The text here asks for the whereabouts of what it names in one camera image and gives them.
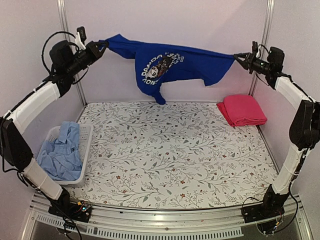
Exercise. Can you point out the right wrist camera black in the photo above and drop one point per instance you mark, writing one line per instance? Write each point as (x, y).
(276, 58)

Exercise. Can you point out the light blue shirt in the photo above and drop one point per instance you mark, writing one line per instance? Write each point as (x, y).
(60, 158)

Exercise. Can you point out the right aluminium corner post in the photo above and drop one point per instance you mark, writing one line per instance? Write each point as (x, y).
(264, 41)

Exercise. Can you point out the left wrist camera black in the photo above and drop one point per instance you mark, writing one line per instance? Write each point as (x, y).
(61, 55)

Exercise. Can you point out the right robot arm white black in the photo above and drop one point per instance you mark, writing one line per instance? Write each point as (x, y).
(304, 131)

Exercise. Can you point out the folded pink garment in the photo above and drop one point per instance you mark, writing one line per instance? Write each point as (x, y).
(241, 110)

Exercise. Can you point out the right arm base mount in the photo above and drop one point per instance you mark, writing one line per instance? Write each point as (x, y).
(261, 211)

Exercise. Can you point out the white plastic laundry basket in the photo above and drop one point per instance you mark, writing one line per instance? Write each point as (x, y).
(85, 137)

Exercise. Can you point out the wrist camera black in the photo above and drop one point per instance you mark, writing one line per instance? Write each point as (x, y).
(61, 55)
(276, 58)

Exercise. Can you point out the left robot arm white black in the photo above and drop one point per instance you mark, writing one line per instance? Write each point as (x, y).
(14, 149)

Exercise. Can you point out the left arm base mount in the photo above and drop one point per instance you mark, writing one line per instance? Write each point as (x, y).
(80, 211)

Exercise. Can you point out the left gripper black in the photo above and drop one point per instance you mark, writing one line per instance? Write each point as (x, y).
(92, 45)

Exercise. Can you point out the aluminium front rail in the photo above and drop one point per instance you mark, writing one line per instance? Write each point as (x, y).
(124, 223)

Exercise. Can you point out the blue printed t-shirt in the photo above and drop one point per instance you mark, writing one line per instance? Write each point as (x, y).
(156, 64)

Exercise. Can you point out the floral table mat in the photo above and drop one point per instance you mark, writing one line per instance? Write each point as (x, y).
(173, 156)

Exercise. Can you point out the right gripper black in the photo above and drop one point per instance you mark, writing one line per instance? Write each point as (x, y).
(246, 56)

